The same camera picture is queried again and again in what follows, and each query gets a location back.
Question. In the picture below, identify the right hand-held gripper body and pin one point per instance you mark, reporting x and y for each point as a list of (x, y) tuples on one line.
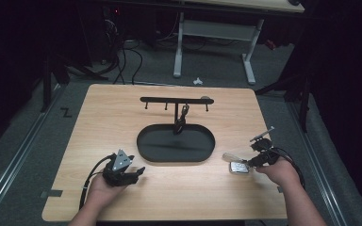
[(265, 150)]

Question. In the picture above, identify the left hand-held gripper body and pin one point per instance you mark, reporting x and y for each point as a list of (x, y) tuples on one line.
[(116, 171)]

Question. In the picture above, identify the black key rack with tray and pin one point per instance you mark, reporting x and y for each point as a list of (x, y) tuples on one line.
[(176, 146)]

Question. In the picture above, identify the black car key fob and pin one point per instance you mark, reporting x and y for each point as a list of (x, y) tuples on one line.
[(180, 121)]

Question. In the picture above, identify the person's right hand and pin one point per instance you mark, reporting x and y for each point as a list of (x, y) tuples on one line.
[(279, 172)]

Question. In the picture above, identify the person's left hand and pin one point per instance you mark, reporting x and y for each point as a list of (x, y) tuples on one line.
[(102, 193)]

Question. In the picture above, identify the grey tape strip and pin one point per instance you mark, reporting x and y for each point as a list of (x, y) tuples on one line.
[(280, 189), (52, 193)]

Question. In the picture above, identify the black metal stand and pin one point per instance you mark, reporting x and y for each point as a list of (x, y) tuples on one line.
[(47, 81), (303, 94)]

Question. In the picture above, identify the small white floor object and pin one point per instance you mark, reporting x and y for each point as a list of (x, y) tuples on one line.
[(197, 81)]

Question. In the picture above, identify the white-legged desk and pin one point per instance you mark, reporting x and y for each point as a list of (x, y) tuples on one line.
[(215, 29)]

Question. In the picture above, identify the metal floor rail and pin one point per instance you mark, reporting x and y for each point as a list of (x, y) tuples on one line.
[(15, 160), (319, 166)]

